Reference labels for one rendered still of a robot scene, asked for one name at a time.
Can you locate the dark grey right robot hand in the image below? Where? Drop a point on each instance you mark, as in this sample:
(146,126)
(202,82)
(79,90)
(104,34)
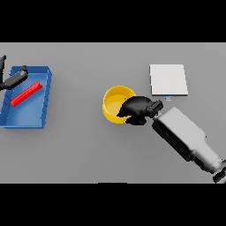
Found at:
(137,108)

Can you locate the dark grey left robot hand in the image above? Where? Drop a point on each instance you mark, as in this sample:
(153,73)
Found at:
(14,79)

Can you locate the yellow bowl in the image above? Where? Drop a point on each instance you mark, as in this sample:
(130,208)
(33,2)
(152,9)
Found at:
(113,106)

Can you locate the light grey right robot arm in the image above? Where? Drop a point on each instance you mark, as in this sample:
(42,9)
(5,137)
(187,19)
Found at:
(185,138)

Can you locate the red beaker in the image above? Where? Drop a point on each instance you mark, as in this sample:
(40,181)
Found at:
(26,94)

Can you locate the pale square measuring scale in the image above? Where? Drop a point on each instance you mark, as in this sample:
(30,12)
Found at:
(168,79)

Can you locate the blue tray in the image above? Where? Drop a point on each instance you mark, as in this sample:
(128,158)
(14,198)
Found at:
(26,101)

